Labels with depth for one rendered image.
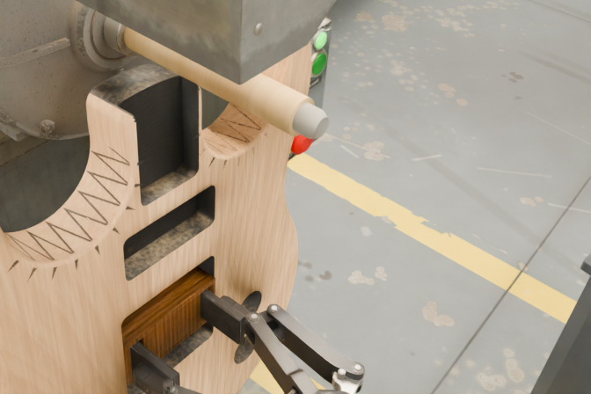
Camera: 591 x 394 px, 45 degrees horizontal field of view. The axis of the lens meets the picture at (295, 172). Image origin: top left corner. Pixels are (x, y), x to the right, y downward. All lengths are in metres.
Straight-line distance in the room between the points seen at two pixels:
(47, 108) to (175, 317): 0.22
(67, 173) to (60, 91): 0.30
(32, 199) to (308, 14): 0.64
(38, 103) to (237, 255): 0.22
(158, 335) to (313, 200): 1.76
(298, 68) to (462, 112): 2.29
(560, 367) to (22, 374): 1.18
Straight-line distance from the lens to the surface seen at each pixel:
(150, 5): 0.36
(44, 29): 0.63
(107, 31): 0.64
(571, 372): 1.51
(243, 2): 0.31
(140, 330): 0.58
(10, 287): 0.46
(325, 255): 2.16
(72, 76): 0.66
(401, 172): 2.49
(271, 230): 0.66
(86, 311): 0.51
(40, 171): 0.92
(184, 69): 0.59
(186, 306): 0.60
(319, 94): 1.00
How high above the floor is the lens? 1.57
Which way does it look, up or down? 40 degrees down
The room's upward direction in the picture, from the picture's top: 5 degrees clockwise
